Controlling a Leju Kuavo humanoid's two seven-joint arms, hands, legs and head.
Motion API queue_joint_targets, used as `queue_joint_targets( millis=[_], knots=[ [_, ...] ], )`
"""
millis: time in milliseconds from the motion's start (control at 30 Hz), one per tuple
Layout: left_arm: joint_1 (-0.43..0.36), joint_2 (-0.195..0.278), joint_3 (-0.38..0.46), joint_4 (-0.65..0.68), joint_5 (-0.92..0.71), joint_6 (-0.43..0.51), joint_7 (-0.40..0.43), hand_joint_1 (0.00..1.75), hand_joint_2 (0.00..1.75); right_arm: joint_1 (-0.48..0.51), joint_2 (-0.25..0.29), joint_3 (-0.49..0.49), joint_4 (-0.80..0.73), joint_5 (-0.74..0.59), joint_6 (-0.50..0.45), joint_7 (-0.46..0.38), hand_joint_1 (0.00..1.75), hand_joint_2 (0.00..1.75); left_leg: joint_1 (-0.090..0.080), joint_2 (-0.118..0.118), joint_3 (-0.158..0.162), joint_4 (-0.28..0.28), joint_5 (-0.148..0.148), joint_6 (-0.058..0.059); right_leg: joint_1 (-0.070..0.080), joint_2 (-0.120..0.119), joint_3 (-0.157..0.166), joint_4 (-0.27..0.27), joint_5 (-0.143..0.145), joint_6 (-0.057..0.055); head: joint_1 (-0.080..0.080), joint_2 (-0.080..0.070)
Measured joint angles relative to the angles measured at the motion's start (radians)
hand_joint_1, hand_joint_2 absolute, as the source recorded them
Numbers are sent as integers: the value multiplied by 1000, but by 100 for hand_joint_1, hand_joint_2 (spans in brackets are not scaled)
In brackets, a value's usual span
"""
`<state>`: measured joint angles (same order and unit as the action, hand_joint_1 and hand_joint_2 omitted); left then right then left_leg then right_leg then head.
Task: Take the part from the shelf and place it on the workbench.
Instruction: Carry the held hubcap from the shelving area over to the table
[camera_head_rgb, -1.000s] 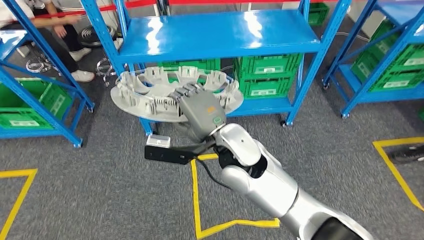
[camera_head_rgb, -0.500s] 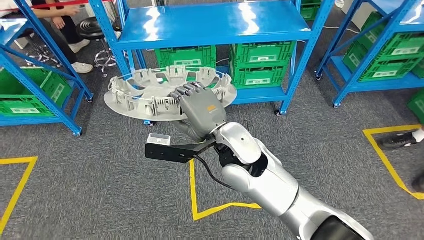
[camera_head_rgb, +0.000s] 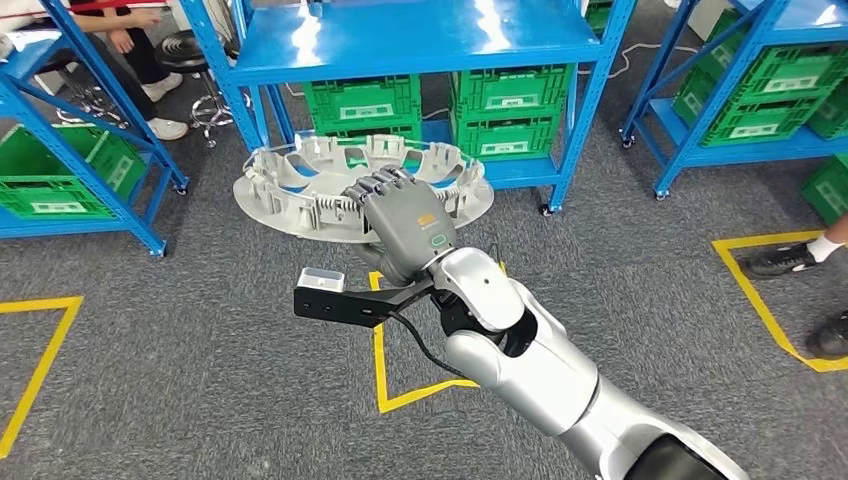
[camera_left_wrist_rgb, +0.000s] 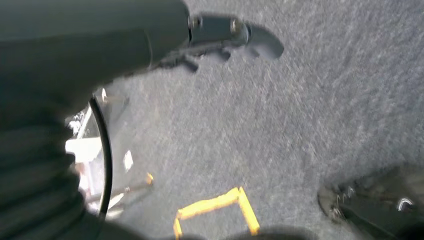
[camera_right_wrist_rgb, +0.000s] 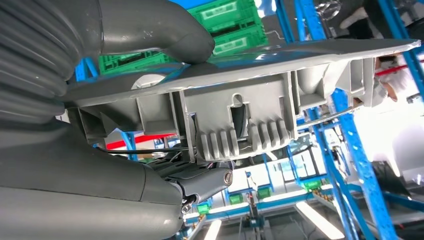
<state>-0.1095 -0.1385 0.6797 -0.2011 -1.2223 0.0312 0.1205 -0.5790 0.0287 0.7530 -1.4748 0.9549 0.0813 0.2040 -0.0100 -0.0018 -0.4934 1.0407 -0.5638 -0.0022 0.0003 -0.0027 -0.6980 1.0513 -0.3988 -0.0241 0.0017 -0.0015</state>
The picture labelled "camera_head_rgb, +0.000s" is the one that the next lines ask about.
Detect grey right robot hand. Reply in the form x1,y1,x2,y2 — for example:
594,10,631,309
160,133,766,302
341,165,460,287

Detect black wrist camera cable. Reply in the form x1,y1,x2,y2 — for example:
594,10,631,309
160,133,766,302
387,311,480,384

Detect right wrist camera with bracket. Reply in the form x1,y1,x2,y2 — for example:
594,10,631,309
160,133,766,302
293,266,437,330

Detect person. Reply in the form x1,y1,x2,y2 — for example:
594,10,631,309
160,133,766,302
738,215,848,362
0,0,191,142

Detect silver plastic wheel cover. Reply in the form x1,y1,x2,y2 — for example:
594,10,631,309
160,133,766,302
231,133,496,245

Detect blue metal shelf rack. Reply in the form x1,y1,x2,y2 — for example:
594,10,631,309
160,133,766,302
619,0,848,200
0,0,190,258
175,0,639,217

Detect black round stool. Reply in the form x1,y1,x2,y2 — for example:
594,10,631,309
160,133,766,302
154,29,253,148

